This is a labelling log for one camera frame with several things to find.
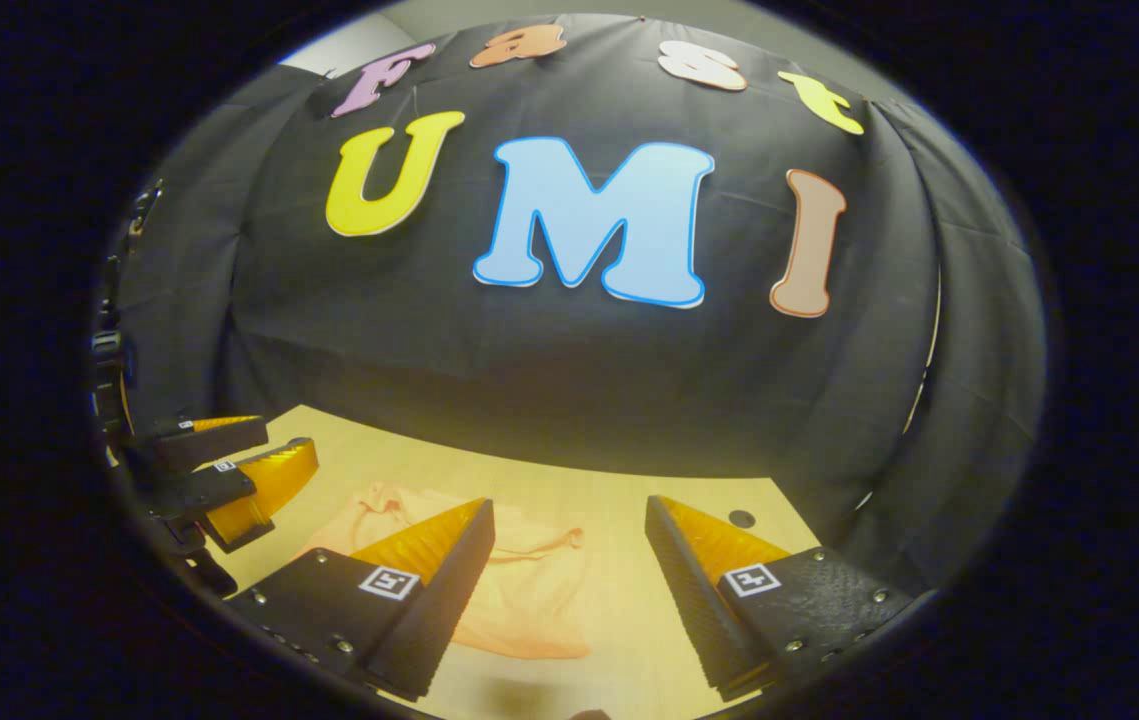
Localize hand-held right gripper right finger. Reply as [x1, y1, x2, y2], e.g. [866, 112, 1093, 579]
[645, 494, 935, 703]

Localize orange T-shirt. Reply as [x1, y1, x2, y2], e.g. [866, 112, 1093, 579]
[304, 482, 592, 661]

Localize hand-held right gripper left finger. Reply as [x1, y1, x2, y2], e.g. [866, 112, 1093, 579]
[227, 497, 497, 703]

